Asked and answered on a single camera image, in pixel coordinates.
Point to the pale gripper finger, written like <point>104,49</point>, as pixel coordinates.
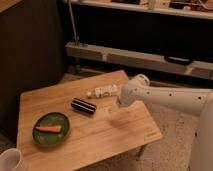
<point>113,108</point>

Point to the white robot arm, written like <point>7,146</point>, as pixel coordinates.
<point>195,101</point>

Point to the green ceramic bowl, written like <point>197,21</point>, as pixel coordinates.
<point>49,139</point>

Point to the black striped cylinder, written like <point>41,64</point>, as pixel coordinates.
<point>84,106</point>

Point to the wooden table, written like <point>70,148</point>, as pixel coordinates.
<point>91,139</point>

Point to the long wooden shelf board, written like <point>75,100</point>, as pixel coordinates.
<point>197,69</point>

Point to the orange carrot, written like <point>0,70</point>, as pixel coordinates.
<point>53,129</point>

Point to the metal pole stand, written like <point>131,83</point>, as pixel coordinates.
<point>75,37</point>

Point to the white cup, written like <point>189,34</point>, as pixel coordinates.
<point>12,160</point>

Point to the upper wooden shelf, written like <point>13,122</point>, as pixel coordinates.
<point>150,8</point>

